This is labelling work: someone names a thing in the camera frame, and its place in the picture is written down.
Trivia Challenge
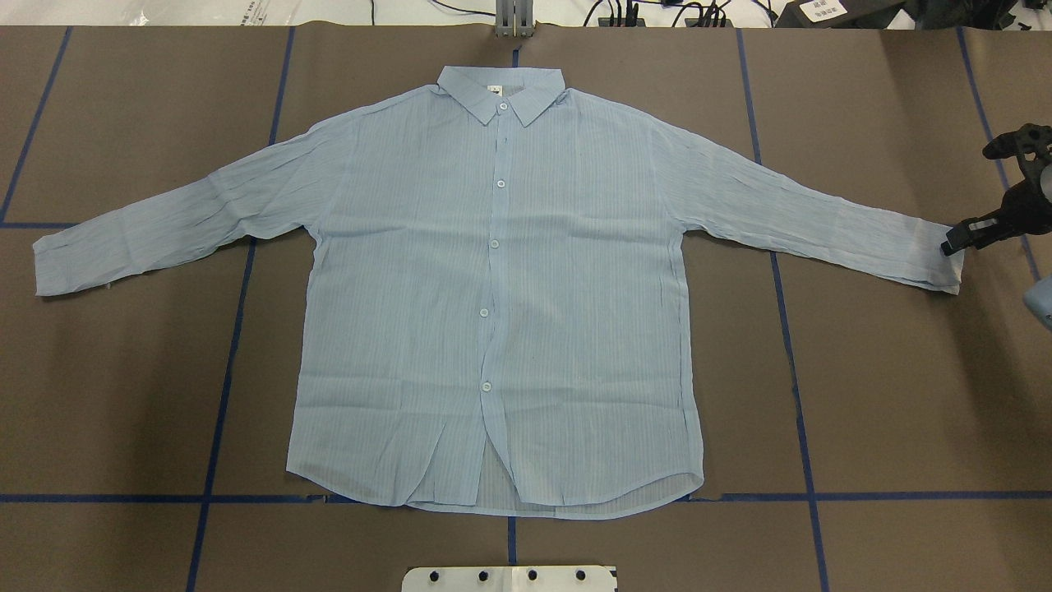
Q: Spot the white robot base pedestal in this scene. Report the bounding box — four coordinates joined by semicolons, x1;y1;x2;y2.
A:
401;565;619;591

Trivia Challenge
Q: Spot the light blue button-up shirt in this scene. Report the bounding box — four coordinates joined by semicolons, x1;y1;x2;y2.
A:
33;65;963;520

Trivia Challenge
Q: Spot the grey aluminium frame post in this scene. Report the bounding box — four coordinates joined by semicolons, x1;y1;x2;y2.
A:
495;0;537;39

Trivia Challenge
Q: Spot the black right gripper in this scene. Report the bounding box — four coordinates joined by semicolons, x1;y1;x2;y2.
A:
940;123;1051;257

